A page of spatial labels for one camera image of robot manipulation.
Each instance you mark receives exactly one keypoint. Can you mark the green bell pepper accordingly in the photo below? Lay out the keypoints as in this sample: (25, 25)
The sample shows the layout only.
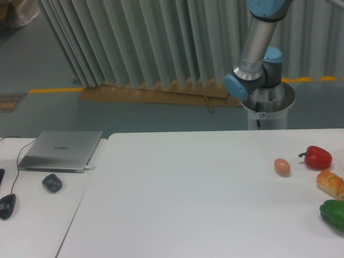
(331, 212)

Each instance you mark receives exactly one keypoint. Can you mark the grey folding curtain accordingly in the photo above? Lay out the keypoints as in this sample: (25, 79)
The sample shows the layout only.
(149, 42)

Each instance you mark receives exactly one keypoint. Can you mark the black computer mouse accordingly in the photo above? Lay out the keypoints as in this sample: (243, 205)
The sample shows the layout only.
(7, 206)

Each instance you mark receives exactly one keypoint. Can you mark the golden bread loaf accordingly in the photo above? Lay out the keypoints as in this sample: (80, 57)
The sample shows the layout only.
(330, 183)

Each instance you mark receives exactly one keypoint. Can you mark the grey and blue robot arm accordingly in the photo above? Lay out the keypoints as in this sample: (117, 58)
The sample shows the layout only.
(258, 48)

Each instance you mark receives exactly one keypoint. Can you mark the silver closed laptop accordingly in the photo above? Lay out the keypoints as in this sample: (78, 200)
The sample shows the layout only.
(63, 151)

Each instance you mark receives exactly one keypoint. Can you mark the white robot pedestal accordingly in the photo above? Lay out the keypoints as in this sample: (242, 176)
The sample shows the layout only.
(267, 108)

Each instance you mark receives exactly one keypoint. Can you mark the white laptop cable plug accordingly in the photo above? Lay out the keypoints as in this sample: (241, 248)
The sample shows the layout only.
(89, 168)

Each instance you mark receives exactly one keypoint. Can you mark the red bell pepper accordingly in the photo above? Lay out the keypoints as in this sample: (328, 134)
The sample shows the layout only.
(317, 158)

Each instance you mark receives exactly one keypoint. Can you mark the brown cardboard sheet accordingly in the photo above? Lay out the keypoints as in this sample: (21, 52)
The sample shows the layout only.
(210, 94)

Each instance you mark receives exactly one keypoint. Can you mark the brown egg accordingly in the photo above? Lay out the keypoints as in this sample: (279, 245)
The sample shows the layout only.
(282, 167)

